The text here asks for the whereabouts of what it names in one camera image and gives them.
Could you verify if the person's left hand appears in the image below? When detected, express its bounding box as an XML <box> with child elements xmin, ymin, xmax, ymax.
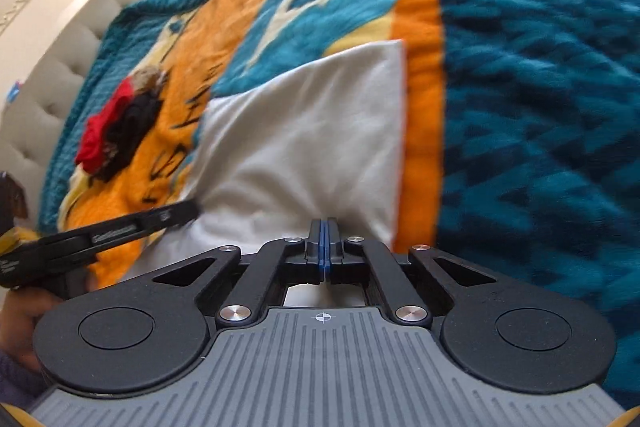
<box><xmin>0</xmin><ymin>291</ymin><xmax>65</xmax><ymax>371</ymax></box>

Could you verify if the person's left forearm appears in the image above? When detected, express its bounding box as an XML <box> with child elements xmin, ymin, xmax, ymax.
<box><xmin>0</xmin><ymin>349</ymin><xmax>48</xmax><ymax>408</ymax></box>

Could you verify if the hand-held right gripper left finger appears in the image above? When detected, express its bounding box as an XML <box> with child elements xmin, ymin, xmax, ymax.
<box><xmin>152</xmin><ymin>220</ymin><xmax>326</xmax><ymax>325</ymax></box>

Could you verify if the light grey t-shirt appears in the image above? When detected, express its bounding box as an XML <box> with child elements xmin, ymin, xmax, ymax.
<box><xmin>117</xmin><ymin>39</ymin><xmax>407</xmax><ymax>293</ymax></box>

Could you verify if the black garment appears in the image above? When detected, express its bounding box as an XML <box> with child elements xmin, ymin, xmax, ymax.
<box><xmin>92</xmin><ymin>94</ymin><xmax>163</xmax><ymax>182</ymax></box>

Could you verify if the white tufted headboard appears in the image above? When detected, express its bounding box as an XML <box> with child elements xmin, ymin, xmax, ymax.
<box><xmin>0</xmin><ymin>0</ymin><xmax>166</xmax><ymax>218</ymax></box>

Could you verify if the red garment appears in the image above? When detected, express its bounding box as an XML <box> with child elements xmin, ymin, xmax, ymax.
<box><xmin>75</xmin><ymin>82</ymin><xmax>138</xmax><ymax>172</ymax></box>

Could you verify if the beige crumpled garment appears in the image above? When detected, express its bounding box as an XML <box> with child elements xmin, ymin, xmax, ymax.
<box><xmin>132</xmin><ymin>67</ymin><xmax>168</xmax><ymax>95</ymax></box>

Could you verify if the orange and teal printed blanket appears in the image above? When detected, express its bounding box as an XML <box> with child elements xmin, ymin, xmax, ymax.
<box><xmin>37</xmin><ymin>0</ymin><xmax>640</xmax><ymax>408</ymax></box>

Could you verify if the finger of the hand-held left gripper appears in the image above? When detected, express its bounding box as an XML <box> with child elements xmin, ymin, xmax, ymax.
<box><xmin>30</xmin><ymin>201</ymin><xmax>201</xmax><ymax>261</ymax></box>

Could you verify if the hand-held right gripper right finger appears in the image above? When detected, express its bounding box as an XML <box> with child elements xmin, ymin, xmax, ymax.
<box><xmin>326</xmin><ymin>219</ymin><xmax>499</xmax><ymax>324</ymax></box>

